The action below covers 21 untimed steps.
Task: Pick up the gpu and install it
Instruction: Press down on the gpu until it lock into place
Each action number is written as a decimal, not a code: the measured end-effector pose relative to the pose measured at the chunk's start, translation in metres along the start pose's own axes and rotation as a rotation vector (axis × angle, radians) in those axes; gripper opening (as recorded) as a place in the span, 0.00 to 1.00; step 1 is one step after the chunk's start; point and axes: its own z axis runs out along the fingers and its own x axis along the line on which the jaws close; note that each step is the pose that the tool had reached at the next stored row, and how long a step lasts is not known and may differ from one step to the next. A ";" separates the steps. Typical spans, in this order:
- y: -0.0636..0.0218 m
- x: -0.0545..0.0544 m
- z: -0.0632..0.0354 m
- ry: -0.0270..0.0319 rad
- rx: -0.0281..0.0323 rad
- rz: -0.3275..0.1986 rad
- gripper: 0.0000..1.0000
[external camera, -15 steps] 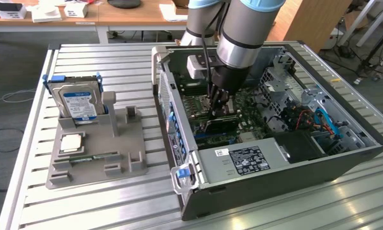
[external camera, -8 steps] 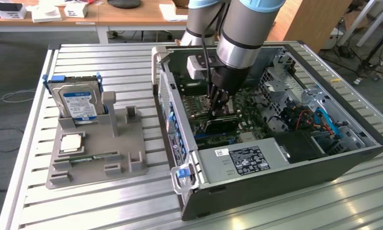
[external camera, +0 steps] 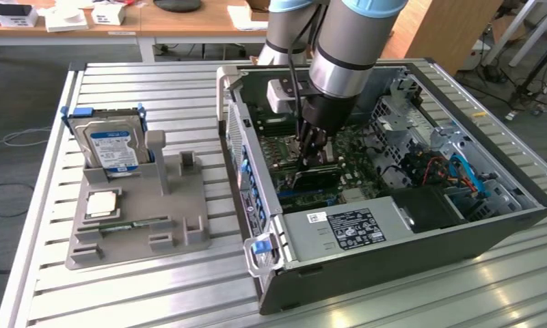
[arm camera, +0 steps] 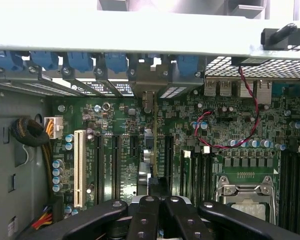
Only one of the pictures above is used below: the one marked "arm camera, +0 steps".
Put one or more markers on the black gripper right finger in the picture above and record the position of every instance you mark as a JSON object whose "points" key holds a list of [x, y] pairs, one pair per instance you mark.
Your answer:
{"points": [[185, 222]]}

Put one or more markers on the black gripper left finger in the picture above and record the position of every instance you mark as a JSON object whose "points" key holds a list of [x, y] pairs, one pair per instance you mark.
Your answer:
{"points": [[143, 220]]}

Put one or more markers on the long black expansion slot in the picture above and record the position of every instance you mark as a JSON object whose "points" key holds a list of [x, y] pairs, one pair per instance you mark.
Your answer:
{"points": [[116, 170], [99, 170], [169, 157]]}

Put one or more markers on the metal CPU socket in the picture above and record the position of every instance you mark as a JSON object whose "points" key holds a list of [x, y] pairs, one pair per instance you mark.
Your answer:
{"points": [[245, 195]]}

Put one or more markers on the short black expansion slot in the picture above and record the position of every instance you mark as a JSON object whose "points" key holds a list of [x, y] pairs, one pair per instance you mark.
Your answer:
{"points": [[134, 146]]}

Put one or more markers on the white PCI expansion slot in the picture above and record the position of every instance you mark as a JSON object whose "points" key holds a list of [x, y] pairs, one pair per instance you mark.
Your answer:
{"points": [[80, 170]]}

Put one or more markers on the green motherboard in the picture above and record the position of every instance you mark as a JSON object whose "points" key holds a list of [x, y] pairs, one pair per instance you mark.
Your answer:
{"points": [[227, 120]]}

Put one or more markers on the white power connector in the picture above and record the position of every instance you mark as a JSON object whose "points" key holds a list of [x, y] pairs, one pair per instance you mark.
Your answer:
{"points": [[56, 127]]}

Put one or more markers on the metal rear port block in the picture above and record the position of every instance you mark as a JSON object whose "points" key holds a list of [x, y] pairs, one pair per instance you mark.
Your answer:
{"points": [[211, 88], [225, 88], [263, 92], [246, 89]]}

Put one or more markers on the black case latch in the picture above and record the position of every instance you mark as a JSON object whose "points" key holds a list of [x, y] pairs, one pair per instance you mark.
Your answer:
{"points": [[277, 37]]}

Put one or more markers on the black intrusion switch box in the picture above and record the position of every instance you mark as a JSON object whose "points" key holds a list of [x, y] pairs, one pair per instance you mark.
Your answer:
{"points": [[250, 61]]}

